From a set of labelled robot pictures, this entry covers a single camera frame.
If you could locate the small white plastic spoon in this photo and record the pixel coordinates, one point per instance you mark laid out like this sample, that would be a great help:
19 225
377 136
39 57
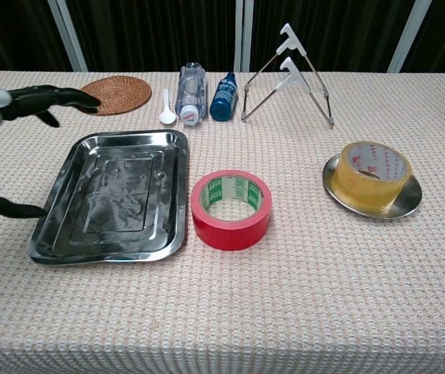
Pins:
167 116

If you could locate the yellow transparent tape roll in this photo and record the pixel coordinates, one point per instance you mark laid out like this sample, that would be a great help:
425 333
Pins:
362 192

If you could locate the clear plastic water bottle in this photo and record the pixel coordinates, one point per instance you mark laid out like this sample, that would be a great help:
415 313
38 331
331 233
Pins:
191 93

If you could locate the beige waffle tablecloth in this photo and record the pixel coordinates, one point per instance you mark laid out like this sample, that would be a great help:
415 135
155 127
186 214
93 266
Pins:
245 304

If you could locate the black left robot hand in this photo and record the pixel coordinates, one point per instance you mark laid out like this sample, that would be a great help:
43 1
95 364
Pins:
31 100

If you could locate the dark pleated curtain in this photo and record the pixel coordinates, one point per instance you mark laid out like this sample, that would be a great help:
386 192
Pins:
148 31

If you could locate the rectangular stainless steel tray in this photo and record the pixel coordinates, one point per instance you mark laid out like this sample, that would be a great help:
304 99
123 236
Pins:
121 195

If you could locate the round woven rattan coaster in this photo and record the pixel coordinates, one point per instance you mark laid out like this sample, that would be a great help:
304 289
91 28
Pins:
124 95

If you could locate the blue bottle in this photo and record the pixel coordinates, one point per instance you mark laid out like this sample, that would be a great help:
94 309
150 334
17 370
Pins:
223 101

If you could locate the red tape roll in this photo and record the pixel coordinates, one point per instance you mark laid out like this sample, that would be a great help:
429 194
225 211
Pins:
226 233

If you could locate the white frame post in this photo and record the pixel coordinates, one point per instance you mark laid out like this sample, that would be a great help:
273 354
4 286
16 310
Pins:
243 35
70 35
407 39

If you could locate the round stainless steel plate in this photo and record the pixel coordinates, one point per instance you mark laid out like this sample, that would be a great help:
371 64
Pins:
411 198

